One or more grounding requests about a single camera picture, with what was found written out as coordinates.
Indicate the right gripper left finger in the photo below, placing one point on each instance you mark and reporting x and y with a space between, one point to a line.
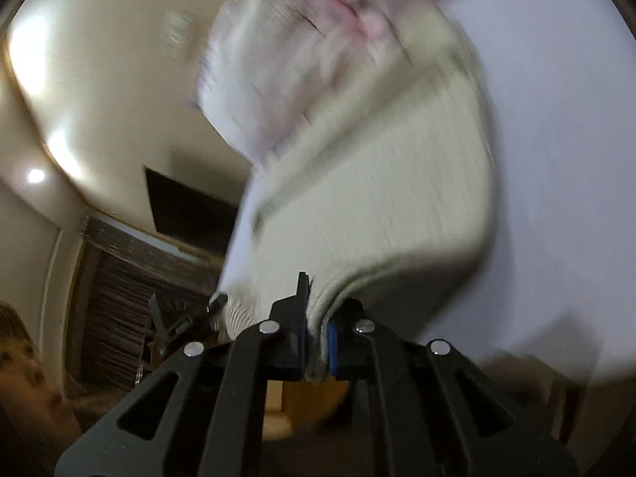
200 414

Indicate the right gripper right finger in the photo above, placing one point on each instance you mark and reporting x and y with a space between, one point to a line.
432 411

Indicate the cream cable knit sweater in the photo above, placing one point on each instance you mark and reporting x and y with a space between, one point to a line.
391 179

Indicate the dark window with blinds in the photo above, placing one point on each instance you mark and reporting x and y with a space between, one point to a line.
136 297

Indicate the person's face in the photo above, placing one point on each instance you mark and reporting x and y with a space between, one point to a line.
38 411

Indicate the white bed sheet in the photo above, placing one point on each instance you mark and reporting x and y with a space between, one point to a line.
557 278

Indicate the pink patterned pillow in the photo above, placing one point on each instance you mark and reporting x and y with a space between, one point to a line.
267 61

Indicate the white wall switch plate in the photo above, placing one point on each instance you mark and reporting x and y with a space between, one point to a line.
177 31

